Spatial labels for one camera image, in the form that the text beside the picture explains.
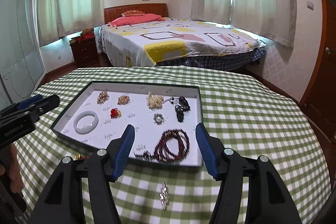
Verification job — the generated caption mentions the rose gold chain bracelet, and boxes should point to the rose gold chain bracelet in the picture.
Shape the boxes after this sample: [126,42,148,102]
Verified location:
[96,90,110,105]

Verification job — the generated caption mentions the dark green jewelry tray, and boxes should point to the dark green jewelry tray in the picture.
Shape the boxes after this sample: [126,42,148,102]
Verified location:
[51,81,203,167]

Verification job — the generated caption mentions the dark red bead bracelet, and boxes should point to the dark red bead bracelet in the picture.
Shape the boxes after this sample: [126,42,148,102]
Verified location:
[133,128,190,164]

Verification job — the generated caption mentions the black cord pendant necklace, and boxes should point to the black cord pendant necklace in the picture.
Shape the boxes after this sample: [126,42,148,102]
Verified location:
[167,95,192,123]

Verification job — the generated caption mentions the silver pearl ring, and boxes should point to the silver pearl ring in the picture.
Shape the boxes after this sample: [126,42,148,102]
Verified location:
[152,113,166,125]

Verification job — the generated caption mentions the white jade bangle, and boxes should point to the white jade bangle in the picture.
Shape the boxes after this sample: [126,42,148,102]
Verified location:
[73,111,99,135]

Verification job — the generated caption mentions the bed with patterned sheet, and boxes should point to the bed with patterned sheet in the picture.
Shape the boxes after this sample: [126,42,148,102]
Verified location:
[98,18,265,71]

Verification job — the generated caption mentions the wooden room door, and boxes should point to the wooden room door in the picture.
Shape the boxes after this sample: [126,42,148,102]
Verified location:
[299,0,335,144]

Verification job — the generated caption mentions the white pearl necklace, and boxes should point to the white pearl necklace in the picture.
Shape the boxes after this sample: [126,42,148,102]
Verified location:
[146,91,165,111]

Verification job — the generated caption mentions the frosted glass wardrobe door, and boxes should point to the frosted glass wardrobe door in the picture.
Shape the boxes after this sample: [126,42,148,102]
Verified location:
[1,0,46,109]

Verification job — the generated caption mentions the gold chain necklace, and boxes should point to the gold chain necklace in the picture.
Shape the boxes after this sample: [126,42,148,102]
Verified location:
[117,94,131,106]

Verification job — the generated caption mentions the gold charm red tassel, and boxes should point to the gold charm red tassel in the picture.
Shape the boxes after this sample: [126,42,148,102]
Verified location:
[110,108,122,119]

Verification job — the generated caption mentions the dark wooden nightstand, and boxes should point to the dark wooden nightstand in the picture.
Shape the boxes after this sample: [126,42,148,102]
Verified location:
[70,36,99,68]

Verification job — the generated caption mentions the pink pillow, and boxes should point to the pink pillow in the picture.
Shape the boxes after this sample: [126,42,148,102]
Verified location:
[107,14,165,27]

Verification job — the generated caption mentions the gold pendant red knot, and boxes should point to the gold pendant red knot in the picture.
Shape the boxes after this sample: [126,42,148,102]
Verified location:
[75,153,87,160]

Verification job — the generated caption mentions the wooden headboard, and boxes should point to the wooden headboard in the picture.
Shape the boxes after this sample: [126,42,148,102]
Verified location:
[104,3,169,24]

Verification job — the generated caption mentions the red boxes on nightstand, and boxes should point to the red boxes on nightstand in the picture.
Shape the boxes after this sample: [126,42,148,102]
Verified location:
[70,28,95,44]

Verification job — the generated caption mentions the orange patterned pillow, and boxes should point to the orange patterned pillow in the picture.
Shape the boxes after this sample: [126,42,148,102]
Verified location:
[121,10,145,17]

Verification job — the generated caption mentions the person's left hand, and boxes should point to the person's left hand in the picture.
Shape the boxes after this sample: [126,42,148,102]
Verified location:
[0,144,23,193]

